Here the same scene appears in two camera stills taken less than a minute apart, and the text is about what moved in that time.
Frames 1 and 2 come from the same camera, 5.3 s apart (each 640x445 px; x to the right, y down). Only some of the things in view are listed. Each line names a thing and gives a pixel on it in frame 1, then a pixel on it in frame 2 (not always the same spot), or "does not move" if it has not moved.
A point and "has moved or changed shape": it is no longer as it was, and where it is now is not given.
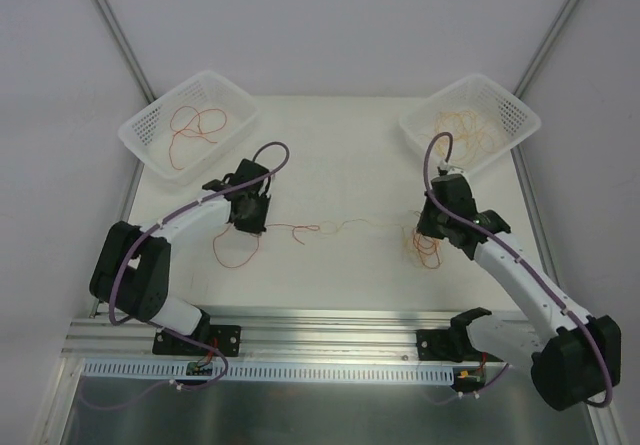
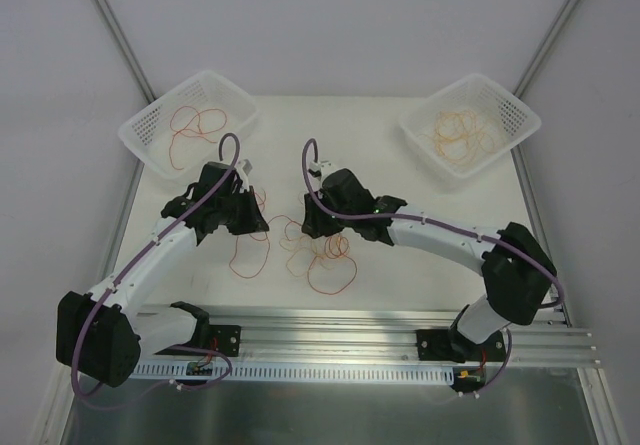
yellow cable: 469,138 does not move
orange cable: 186,120 does not move
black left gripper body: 255,216 does not move
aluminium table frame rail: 334,334 does not move
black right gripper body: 432,222 → 317,213
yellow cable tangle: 425,247 has moved or changed shape
